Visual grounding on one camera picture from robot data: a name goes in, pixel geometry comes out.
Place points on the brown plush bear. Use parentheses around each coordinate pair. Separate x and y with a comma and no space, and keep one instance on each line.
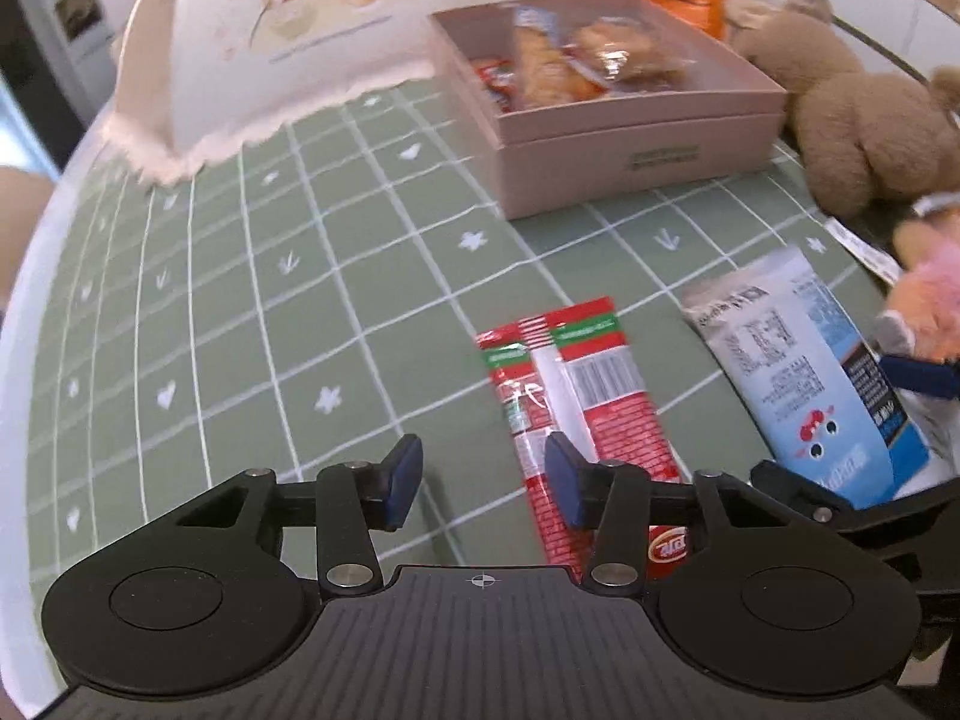
(862,127)

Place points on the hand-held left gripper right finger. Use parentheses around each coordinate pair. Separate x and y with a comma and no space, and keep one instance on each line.
(562,480)

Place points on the bread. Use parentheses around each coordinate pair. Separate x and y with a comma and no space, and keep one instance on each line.
(622,45)

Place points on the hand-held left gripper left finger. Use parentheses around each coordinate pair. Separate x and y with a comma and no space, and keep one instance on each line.
(405,480)

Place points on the blue white snack packet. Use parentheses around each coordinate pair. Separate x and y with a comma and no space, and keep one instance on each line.
(787,360)

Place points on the long bread stick packet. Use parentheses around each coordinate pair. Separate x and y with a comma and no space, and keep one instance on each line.
(544,67)

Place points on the pink plush toy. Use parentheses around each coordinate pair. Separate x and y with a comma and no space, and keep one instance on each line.
(930,300)

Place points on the pink cardboard box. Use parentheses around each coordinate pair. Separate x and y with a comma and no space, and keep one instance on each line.
(600,165)

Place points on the white fabric tag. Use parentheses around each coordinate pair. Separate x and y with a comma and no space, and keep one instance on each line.
(862,249)

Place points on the green checked tablecloth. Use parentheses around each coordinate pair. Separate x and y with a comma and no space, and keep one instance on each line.
(300,277)

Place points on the white cartoon print food cover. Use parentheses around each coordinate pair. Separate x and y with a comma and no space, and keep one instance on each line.
(225,90)

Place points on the red packet with orange picture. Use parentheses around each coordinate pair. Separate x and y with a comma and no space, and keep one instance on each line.
(495,79)

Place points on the red wafer packet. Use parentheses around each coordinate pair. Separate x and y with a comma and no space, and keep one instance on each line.
(622,405)

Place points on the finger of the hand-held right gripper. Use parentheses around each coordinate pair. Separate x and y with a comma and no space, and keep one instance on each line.
(922,376)
(810,495)

